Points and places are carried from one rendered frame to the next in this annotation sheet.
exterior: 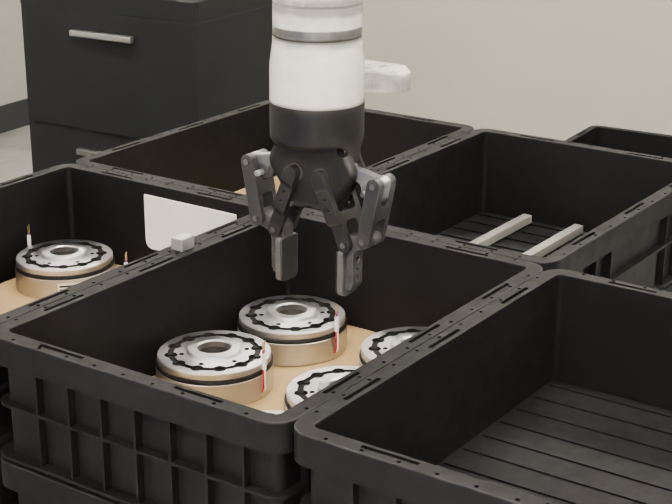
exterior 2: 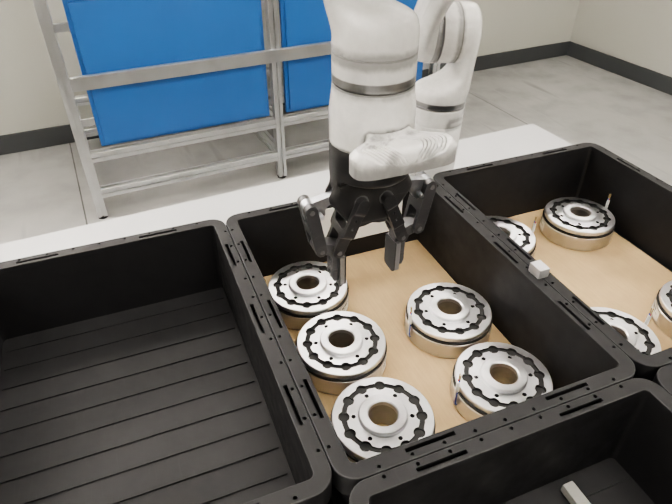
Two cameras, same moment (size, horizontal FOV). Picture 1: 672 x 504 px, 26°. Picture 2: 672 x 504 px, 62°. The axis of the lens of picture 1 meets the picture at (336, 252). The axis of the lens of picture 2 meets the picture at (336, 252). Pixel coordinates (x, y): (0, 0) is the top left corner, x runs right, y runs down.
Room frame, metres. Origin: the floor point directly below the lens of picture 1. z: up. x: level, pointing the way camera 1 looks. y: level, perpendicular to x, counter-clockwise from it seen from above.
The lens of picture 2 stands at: (1.35, -0.39, 1.32)
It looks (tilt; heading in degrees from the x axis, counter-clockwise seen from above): 37 degrees down; 123
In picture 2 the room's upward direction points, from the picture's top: straight up
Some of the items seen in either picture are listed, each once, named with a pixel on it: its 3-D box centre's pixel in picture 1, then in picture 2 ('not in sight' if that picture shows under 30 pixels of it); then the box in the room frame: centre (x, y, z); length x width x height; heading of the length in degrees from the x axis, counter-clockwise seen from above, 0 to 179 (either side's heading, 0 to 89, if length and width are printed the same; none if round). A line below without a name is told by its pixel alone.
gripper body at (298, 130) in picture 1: (316, 149); (369, 176); (1.12, 0.02, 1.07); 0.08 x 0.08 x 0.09
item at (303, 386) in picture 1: (346, 392); (341, 342); (1.11, -0.01, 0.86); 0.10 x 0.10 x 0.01
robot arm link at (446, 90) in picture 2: not in sight; (444, 58); (1.00, 0.48, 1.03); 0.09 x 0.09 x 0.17; 40
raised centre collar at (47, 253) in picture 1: (64, 252); not in sight; (1.45, 0.29, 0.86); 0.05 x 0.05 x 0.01
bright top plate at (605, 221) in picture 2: not in sight; (579, 215); (1.27, 0.41, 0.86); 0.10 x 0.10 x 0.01
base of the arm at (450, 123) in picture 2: not in sight; (431, 148); (0.99, 0.47, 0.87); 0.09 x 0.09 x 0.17; 53
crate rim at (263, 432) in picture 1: (282, 309); (397, 289); (1.15, 0.05, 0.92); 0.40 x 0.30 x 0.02; 145
